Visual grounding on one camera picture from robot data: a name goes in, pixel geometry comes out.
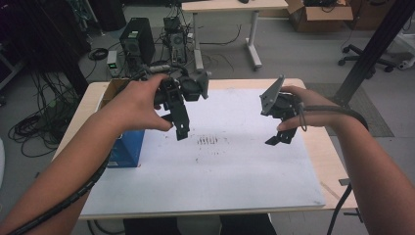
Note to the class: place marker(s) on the black metal post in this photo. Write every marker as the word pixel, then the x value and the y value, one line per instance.
pixel 375 49

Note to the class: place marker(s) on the person's left leg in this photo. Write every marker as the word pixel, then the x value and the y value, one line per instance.
pixel 150 225

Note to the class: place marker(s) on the person's right leg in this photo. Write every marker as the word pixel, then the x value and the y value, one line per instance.
pixel 248 224

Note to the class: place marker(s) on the brown cardboard box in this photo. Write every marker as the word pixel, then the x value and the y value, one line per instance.
pixel 321 18

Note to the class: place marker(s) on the person's leg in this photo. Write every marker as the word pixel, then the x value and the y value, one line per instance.
pixel 150 225
pixel 248 224

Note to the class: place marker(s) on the black computer tower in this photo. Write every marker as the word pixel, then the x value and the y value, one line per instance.
pixel 138 42

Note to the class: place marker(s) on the light wooden table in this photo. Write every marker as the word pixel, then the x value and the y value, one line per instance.
pixel 235 84

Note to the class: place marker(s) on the grey floor mat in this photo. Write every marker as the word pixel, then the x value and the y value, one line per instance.
pixel 375 124

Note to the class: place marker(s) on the white table sheet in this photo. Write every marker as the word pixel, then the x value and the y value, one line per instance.
pixel 228 176

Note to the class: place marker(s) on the white desk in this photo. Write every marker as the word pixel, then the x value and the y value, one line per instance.
pixel 228 6

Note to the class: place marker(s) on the blue cardboard box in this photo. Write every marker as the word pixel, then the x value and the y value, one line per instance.
pixel 130 150

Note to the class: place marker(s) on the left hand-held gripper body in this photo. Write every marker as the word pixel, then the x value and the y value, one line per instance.
pixel 192 86

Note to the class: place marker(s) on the dark curtain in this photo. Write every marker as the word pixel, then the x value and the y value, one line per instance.
pixel 36 36

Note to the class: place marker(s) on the black office chair base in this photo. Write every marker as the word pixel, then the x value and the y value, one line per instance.
pixel 365 58

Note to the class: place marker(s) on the person's right hand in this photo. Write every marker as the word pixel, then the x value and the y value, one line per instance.
pixel 313 111

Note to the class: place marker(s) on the person's left hand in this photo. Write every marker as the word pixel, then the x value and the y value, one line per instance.
pixel 140 104

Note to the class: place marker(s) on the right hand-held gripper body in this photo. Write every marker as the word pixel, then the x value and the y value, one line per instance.
pixel 280 103

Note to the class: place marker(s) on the open computer case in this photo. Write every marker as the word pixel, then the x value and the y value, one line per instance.
pixel 176 42

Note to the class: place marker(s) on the small white power unit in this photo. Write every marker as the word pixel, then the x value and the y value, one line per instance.
pixel 113 63

